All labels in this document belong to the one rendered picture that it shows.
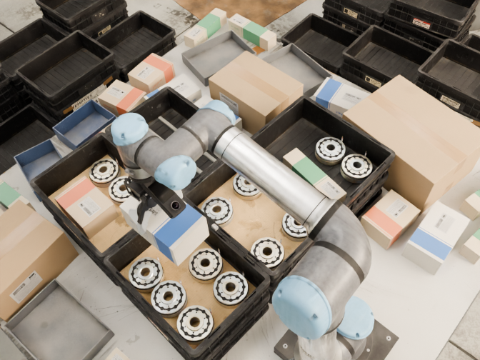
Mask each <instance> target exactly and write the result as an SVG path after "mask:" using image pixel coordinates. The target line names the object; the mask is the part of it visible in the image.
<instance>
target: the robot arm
mask: <svg viewBox="0 0 480 360"><path fill-rule="evenodd" d="M235 121H236V119H235V116H234V113H233V111H232V110H230V109H229V107H228V106H227V105H226V104H225V103H224V102H222V101H219V100H212V101H210V102H209V103H208V104H206V105H205V106H204V107H202V108H200V109H199V110H198V111H197V112H196V113H195V114H194V115H193V116H192V117H191V118H190V119H189V120H188V121H186V122H185V123H184V124H183V125H182V126H180V127H179V128H178V129H177V130H176V131H175V132H174V133H173V134H172V135H171V136H169V137H168V138H167V139H166V140H165V141H164V140H163V139H161V138H159V137H158V136H157V135H155V134H153V133H152V132H150V131H149V127H148V124H147V123H146V121H145V119H144V118H143V117H142V116H141V115H139V114H135V113H127V114H122V115H121V116H119V117H117V118H116V119H115V120H114V121H113V123H112V125H111V134H112V136H113V142H114V143H115V144H116V147H117V150H118V152H119V155H120V157H121V160H122V162H123V164H124V167H125V170H124V171H125V173H127V174H128V175H129V177H128V178H127V179H126V180H125V181H124V185H125V187H126V190H127V192H128V194H130V195H131V196H132V197H134V198H135V199H136V200H137V201H141V203H140V204H138V205H137V208H136V209H129V216H130V217H131V218H132V220H133V221H134V222H135V224H136V225H137V230H138V232H139V234H140V235H142V234H144V233H145V232H146V228H147V226H148V220H149V218H150V216H151V211H149V208H153V207H155V206H156V205H157V204H158V205H159V206H160V207H161V209H162V210H163V211H164V212H165V213H166V214H167V215H168V216H169V218H171V219H174V218H176V217H177V216H178V215H179V214H180V213H181V212H182V211H183V210H184V209H185V208H186V204H185V203H184V201H183V200H182V198H183V194H182V191H181V189H183V188H185V187H186V186H188V185H189V184H190V182H191V179H192V178H194V176H195V173H196V164H195V161H196V160H197V159H198V158H199V157H200V156H201V155H203V154H204V153H205V152H206V151H207V150H209V151H210V152H212V153H213V154H214V155H216V156H217V157H219V158H220V159H221V160H222V161H223V162H224V163H226V164H227V165H228V166H230V167H231V168H232V169H233V170H234V171H235V172H237V173H238V174H239V175H240V176H242V177H243V178H244V179H246V180H247V181H248V182H249V183H250V184H252V185H253V186H254V187H255V188H257V189H258V190H259V191H260V192H261V193H263V194H264V195H265V196H266V197H268V198H269V199H270V200H272V201H273V202H274V203H275V204H276V205H277V206H279V207H280V208H281V209H283V210H284V211H285V212H286V213H287V214H288V215H289V216H291V217H292V218H293V219H295V220H296V221H297V222H299V223H300V224H301V225H302V226H303V227H304V228H305V229H306V235H307V236H308V237H309V238H310V239H311V240H312V241H314V242H315V243H314V245H313V246H312V247H311V248H310V249H309V250H308V251H307V252H306V254H305V255H304V256H303V257H302V258H301V260H300V261H299V262H298V264H297V265H296V266H295V267H294V268H293V269H292V270H291V272H290V273H289V274H288V275H287V277H286V278H284V279H283V280H282V281H281V282H280V283H279V285H278V287H277V289H276V291H275V292H274V294H273V296H272V304H273V308H274V311H275V312H276V314H278V315H279V318H280V319H281V321H282V322H283V323H284V324H285V325H286V326H287V327H288V328H289V329H290V330H292V331H293V332H294V333H295V334H297V335H298V341H297V342H296V345H295V347H294V356H293V358H292V359H290V360H356V359H357V358H358V357H359V356H360V355H361V354H362V352H363V351H364V349H365V346H366V337H367V336H368V335H369V334H370V333H371V332H372V329H373V327H374V315H373V312H372V310H371V308H370V306H369V305H368V304H367V303H366V302H365V301H364V300H362V299H360V298H359V297H357V296H352V295H353V294H354V292H355V291H356V290H357V289H358V287H359V286H360V285H361V283H362V282H363V281H364V279H365V278H366V277H367V275H368V273H369V271H370V268H371V260H372V257H371V246H370V243H369V238H368V236H367V235H366V232H365V230H364V228H363V226H362V225H361V223H360V221H359V220H358V219H357V217H356V216H355V215H354V213H353V212H352V211H351V210H350V209H349V208H348V207H347V206H345V205H344V204H343V203H341V202H340V201H339V200H338V199H328V198H326V197H325V196H324V195H323V194H322V193H320V192H319V191H318V190H316V189H315V188H314V187H313V186H312V185H310V184H309V183H307V182H306V181H304V180H303V179H302V178H301V177H300V176H298V175H297V174H296V173H294V172H293V171H292V170H291V169H290V168H288V167H287V166H285V165H284V164H283V163H281V162H280V161H279V160H278V159H277V158H275V157H274V156H272V155H271V154H270V153H269V152H268V151H266V150H265V149H264V148H262V147H261V146H259V145H258V144H257V143H256V142H255V141H253V140H252V139H251V138H249V137H248V136H247V135H246V134H245V133H243V132H242V131H240V130H239V129H238V128H236V127H235V126H234V124H235ZM127 182H128V183H127ZM128 188H129V189H130V190H131V192H130V191H129V190H128Z"/></svg>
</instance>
